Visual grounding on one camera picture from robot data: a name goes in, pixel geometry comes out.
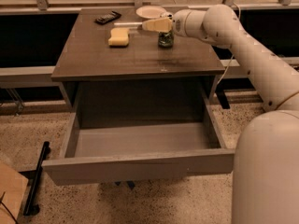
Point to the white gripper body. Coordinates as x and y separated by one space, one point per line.
179 22

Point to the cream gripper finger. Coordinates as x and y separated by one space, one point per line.
162 25

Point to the green soda can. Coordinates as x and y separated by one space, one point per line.
166 40

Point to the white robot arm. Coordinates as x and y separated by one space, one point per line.
266 162

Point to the grey cabinet with top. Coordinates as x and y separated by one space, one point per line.
137 56

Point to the open grey top drawer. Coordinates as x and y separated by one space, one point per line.
121 132

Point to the white bowl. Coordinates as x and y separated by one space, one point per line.
150 12

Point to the yellow sponge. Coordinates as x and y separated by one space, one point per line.
119 37

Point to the black remote control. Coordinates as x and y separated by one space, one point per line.
104 19

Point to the black bar on floor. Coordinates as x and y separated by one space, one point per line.
30 208

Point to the brown cardboard sheet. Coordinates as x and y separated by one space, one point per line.
12 188

